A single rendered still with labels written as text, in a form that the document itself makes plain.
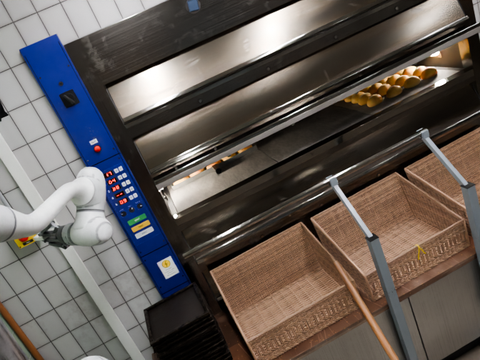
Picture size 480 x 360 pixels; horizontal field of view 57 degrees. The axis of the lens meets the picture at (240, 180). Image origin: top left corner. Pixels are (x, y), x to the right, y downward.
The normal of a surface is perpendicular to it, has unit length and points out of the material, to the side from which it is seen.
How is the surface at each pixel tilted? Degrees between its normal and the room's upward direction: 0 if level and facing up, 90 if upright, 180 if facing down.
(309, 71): 70
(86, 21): 90
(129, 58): 90
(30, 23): 90
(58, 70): 90
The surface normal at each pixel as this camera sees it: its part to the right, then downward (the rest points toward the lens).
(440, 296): 0.27, 0.27
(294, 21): 0.13, -0.04
